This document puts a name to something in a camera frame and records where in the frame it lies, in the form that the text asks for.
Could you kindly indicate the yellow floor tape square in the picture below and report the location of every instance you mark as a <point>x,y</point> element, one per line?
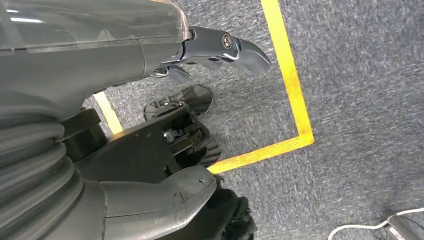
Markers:
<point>288,82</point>

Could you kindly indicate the grey power adapter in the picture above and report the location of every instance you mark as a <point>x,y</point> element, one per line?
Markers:
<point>402,228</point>

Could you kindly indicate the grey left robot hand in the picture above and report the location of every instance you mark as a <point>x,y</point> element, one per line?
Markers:
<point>82,49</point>

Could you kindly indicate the black robot foot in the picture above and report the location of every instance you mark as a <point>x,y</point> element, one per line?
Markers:
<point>195,99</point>
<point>225,218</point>

